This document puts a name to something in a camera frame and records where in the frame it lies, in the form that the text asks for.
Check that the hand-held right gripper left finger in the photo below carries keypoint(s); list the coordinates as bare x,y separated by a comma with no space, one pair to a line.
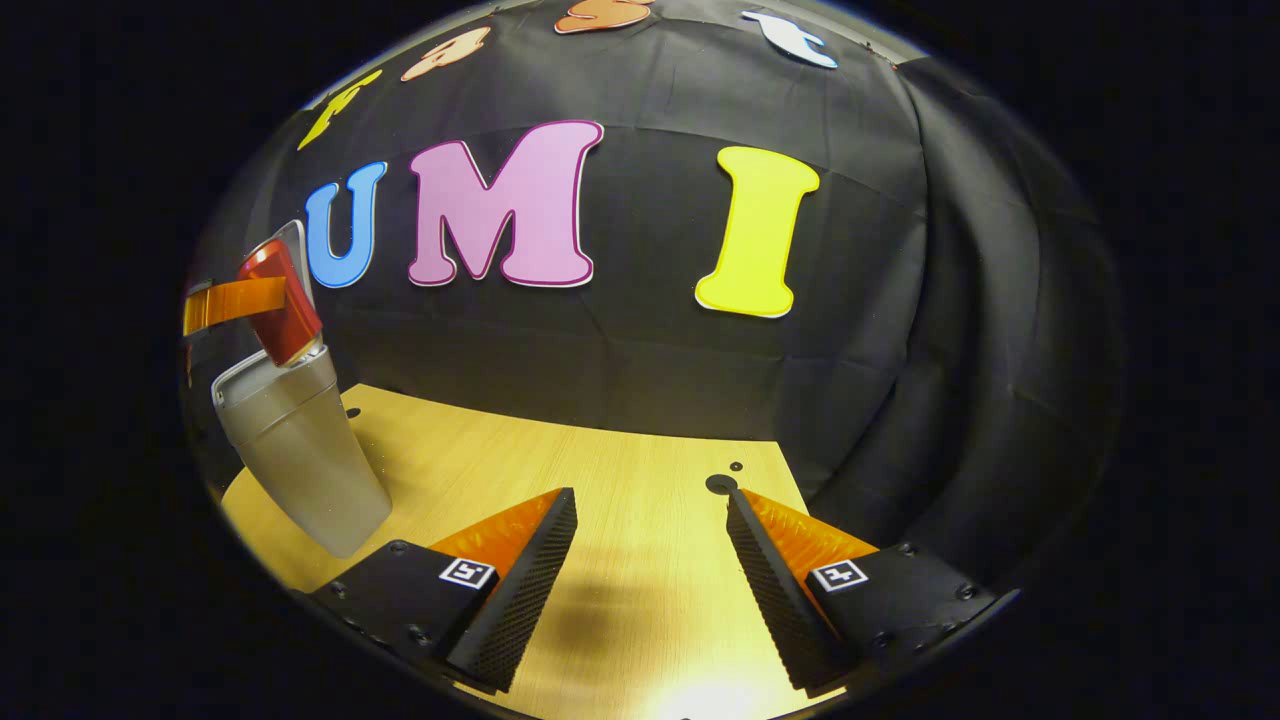
525,600

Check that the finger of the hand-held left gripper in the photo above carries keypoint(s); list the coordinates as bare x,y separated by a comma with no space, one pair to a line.
230,297

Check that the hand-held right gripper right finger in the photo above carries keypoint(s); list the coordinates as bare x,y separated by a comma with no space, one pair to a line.
775,610

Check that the white desktop garbage bin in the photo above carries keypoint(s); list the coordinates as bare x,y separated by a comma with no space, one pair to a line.
310,470

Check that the wooden desktop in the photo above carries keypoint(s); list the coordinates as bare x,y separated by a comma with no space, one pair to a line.
620,500

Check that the black backdrop cloth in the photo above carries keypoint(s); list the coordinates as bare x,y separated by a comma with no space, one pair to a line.
650,350

